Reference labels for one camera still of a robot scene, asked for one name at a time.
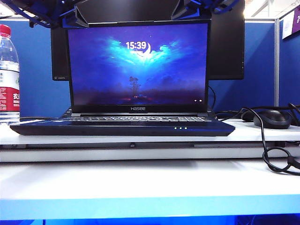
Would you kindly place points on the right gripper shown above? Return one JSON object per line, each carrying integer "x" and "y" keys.
{"x": 225, "y": 4}

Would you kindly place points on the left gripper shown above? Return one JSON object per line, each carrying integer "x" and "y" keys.
{"x": 47, "y": 14}

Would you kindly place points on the black Hasee laptop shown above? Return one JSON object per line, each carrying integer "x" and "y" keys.
{"x": 138, "y": 70}

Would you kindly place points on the black Asus monitor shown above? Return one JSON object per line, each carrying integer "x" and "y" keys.
{"x": 227, "y": 47}

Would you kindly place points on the blue partition panel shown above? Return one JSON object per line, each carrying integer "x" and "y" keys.
{"x": 290, "y": 75}
{"x": 257, "y": 58}

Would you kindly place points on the red-capped water bottle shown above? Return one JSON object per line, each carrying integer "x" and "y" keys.
{"x": 8, "y": 70}

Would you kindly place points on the purple white poster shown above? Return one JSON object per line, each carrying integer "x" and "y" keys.
{"x": 291, "y": 23}

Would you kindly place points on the white desk riser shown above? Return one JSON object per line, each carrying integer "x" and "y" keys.
{"x": 117, "y": 140}

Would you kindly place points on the black grey Logitech mouse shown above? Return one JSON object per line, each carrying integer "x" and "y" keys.
{"x": 273, "y": 119}

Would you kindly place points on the grey partition post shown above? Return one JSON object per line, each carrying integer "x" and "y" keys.
{"x": 277, "y": 70}

